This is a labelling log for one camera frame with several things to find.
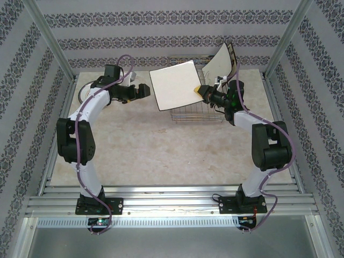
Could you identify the white square plate dark rim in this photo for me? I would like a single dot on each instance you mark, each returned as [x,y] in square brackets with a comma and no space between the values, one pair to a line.
[174,86]
[217,61]

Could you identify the round plate orange sunburst print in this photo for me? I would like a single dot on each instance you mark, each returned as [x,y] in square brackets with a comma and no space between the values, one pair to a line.
[86,94]

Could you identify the floral square plate dark rim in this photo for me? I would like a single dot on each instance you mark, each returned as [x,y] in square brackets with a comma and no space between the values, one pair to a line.
[232,53]

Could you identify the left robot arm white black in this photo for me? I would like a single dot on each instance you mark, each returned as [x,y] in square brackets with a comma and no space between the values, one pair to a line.
[91,107]

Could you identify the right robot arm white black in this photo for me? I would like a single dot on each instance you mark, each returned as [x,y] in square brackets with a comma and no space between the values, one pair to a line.
[244,121]

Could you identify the wide aluminium extrusion rails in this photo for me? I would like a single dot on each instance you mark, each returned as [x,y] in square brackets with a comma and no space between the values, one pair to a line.
[172,200]

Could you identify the small controller board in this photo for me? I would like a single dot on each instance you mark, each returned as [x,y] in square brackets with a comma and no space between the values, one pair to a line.
[247,221]
[99,221]

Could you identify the grey sheet metal shelf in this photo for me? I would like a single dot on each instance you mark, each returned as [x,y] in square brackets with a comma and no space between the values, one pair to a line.
[172,242]

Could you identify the aluminium frame post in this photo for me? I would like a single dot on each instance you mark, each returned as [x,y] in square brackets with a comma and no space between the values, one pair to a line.
[290,35]
[52,35]

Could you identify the aluminium side rail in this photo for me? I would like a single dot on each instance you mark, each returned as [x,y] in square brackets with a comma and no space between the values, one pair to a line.
[297,185]
[49,169]

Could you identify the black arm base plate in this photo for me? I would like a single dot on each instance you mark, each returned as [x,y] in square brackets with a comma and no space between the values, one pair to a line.
[227,205]
[117,206]

